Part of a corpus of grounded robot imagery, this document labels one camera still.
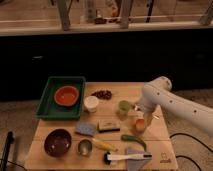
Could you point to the orange apple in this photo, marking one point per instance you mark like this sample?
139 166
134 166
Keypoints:
140 125

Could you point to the white handled brush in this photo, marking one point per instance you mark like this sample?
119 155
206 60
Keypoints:
108 157

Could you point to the white paper cup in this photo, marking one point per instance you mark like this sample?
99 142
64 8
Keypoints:
91 103

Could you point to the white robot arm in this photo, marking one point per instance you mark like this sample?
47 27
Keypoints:
158 92

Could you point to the green plastic tray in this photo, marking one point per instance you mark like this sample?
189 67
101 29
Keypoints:
48 109

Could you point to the grey cloth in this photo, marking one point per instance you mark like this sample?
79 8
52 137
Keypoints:
136 165

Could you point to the green chili pepper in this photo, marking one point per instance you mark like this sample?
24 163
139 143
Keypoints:
132 138

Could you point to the dark red bowl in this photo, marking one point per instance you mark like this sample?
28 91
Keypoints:
57 143

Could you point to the black stand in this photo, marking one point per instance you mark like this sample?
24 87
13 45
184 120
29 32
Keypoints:
9 140

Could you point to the green cup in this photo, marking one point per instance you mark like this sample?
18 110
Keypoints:
123 108

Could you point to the blue sponge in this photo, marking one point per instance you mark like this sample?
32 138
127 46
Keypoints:
85 129

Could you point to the orange bowl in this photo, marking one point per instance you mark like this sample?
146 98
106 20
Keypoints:
66 96

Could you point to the small metal cup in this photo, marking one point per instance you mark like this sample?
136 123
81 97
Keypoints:
84 147

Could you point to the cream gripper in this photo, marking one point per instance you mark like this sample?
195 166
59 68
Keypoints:
148 117

